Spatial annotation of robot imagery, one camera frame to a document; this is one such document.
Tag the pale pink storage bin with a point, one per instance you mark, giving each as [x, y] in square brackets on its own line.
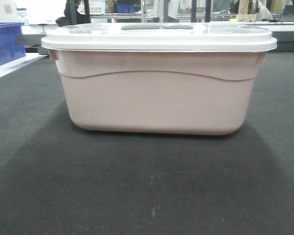
[158, 92]

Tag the white bin lid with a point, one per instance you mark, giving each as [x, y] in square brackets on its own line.
[161, 37]

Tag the blue bin on far shelf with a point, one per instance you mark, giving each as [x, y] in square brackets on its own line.
[125, 8]

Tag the dark grey table mat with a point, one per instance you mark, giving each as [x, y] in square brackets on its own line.
[58, 179]

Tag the person in black clothes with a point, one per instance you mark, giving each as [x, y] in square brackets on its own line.
[72, 15]

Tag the person in white shirt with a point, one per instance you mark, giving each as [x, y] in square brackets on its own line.
[260, 10]

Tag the blue crate at left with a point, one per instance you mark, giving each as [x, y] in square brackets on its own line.
[9, 50]

